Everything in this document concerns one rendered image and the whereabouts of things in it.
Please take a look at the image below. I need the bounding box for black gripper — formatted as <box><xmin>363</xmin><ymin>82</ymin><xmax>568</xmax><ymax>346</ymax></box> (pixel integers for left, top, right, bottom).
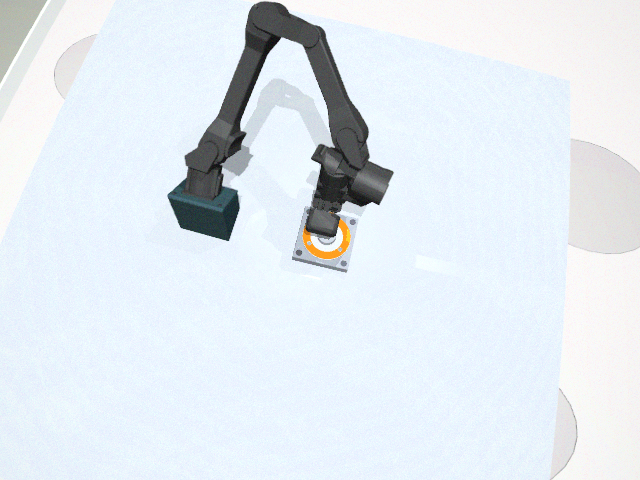
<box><xmin>305</xmin><ymin>173</ymin><xmax>348</xmax><ymax>238</ymax></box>

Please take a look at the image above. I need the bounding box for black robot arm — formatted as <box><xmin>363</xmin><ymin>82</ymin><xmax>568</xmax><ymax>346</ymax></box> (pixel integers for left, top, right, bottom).
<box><xmin>182</xmin><ymin>1</ymin><xmax>394</xmax><ymax>207</ymax></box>

